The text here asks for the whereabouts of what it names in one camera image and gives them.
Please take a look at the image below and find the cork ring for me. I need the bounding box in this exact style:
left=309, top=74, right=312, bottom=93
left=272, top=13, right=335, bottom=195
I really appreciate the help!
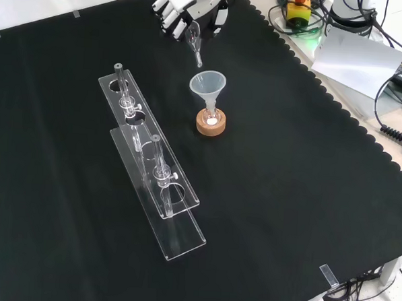
left=195, top=108, right=228, bottom=137

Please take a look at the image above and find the small round-bottom glass flask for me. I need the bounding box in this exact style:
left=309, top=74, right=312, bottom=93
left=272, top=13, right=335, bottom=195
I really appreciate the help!
left=201, top=102, right=221, bottom=127

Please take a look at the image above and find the translucent plastic funnel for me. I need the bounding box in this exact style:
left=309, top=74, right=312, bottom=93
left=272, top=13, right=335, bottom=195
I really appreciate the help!
left=188, top=69, right=228, bottom=116

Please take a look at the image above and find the black bench cloth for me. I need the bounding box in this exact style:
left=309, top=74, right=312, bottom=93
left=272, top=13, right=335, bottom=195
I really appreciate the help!
left=0, top=0, right=402, bottom=301

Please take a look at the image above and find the black floor cable bundle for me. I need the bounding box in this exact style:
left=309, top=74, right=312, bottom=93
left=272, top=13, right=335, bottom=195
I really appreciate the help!
left=324, top=253, right=402, bottom=301

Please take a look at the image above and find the black ribbed plug cable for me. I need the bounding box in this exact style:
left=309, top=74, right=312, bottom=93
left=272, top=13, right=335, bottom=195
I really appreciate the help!
left=372, top=73, right=402, bottom=156

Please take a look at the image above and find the clear tape strip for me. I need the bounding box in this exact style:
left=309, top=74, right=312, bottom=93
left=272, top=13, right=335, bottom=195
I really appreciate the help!
left=318, top=263, right=340, bottom=288

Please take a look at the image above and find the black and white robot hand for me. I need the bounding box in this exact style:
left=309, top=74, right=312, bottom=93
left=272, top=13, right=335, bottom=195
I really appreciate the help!
left=149, top=0, right=250, bottom=46

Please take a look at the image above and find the white table leg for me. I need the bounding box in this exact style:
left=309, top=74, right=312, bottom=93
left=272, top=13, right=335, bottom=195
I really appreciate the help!
left=378, top=256, right=402, bottom=287

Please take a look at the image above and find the yellow stop button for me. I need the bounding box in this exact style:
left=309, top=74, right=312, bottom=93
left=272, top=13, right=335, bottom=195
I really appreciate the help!
left=283, top=0, right=312, bottom=30

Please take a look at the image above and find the clear acrylic funnel stand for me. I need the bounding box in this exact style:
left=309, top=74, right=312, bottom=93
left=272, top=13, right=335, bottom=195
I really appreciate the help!
left=88, top=62, right=216, bottom=263

